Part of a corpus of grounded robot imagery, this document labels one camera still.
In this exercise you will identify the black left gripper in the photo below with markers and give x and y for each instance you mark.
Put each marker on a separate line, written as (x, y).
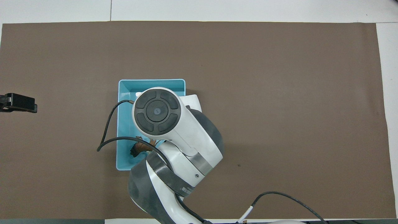
(5, 102)

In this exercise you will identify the brown lion toy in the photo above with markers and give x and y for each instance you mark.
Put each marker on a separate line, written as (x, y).
(141, 148)

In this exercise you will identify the light blue storage box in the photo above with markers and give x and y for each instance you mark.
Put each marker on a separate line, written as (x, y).
(124, 124)

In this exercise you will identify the brown table mat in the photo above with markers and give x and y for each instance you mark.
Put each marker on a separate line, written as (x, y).
(279, 161)

